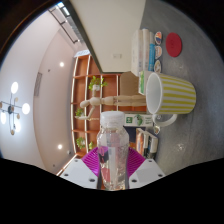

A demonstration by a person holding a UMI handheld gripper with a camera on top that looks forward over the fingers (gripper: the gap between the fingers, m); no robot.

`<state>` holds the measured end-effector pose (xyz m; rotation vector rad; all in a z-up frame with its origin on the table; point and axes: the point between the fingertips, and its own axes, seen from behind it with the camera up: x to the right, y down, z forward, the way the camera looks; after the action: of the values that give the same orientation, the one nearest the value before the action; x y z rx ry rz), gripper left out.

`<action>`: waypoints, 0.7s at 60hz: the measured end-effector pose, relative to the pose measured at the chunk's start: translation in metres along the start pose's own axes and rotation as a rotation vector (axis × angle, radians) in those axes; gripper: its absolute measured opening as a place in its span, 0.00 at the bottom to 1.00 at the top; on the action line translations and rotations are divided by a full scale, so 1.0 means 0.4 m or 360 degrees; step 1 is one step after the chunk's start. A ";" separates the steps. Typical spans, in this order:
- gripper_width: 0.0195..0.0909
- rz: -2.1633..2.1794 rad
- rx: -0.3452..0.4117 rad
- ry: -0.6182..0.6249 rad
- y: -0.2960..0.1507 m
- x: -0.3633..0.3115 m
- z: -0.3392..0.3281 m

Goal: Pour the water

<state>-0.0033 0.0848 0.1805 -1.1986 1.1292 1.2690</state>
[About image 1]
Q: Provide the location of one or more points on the ceiling air vent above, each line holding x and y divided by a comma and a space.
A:
38, 84

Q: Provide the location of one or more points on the orange wooden shelf unit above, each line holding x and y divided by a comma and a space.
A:
83, 68

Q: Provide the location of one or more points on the tan chair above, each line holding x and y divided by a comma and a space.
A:
130, 83

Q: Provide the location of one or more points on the clear plastic water bottle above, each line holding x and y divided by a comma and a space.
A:
112, 150

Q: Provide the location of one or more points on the white wall switch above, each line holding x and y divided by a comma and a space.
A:
117, 56

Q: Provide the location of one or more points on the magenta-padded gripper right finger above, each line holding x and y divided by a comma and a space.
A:
148, 171

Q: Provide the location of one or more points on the small round badge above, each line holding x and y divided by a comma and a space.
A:
157, 66
158, 52
158, 37

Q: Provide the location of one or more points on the flat round red coaster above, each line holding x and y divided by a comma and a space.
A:
174, 44

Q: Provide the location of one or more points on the black curtain rail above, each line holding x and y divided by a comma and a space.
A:
65, 25

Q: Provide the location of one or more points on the green white drink carton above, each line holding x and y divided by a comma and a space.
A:
133, 119

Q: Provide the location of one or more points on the green white small box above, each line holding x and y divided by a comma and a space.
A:
142, 83

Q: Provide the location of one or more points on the wooden artist mannequin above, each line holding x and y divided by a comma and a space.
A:
123, 100

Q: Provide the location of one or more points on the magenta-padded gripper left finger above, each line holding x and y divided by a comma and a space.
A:
78, 171

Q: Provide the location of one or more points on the ceiling lights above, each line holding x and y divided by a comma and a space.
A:
25, 108

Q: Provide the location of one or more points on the yellow striped white mug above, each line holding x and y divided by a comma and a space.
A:
176, 95

